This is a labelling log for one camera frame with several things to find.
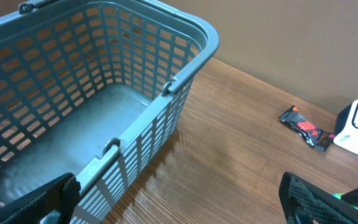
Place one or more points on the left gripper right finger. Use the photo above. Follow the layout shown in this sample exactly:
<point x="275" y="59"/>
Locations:
<point x="303" y="203"/>

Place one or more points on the grey plastic basket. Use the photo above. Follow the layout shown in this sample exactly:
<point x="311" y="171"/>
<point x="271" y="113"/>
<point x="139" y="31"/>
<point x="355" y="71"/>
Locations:
<point x="93" y="88"/>

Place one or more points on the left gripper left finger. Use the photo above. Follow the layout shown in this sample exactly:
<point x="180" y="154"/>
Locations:
<point x="53" y="202"/>

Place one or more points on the black hex wrench packet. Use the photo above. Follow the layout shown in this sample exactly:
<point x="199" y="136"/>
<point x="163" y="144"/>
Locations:
<point x="312" y="135"/>

